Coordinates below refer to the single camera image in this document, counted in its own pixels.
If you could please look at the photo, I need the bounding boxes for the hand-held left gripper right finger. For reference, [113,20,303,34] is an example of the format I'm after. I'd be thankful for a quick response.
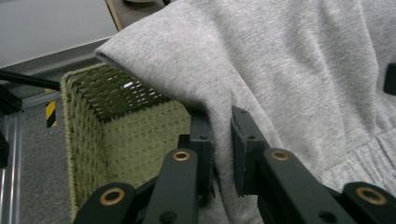
[230,105,271,198]

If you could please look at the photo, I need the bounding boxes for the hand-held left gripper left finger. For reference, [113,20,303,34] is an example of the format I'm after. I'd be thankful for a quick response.
[177,108,217,201]

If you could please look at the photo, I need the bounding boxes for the green woven basket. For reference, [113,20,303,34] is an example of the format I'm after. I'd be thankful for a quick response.
[59,62,192,222]

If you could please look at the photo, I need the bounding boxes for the grey pants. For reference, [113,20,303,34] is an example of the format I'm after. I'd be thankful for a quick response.
[94,0,396,224]

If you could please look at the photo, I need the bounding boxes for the wooden desk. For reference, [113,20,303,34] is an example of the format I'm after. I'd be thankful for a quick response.
[105,0,176,33]

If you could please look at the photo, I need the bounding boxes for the yellow and black striped tape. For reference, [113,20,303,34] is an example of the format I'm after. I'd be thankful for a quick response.
[44,88,59,129]

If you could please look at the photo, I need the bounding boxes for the black diagonal frame bar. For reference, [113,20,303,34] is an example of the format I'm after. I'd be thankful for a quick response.
[0,69,62,91]

